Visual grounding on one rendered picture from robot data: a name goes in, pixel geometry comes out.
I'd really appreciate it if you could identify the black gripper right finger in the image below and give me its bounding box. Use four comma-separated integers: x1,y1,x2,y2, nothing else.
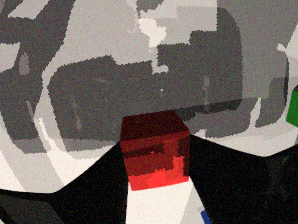
189,133,298,224

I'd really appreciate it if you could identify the red block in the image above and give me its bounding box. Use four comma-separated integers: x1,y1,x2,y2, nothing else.
120,111,190,192

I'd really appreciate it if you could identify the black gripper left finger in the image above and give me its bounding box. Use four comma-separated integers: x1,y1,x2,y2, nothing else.
0,141,129,224

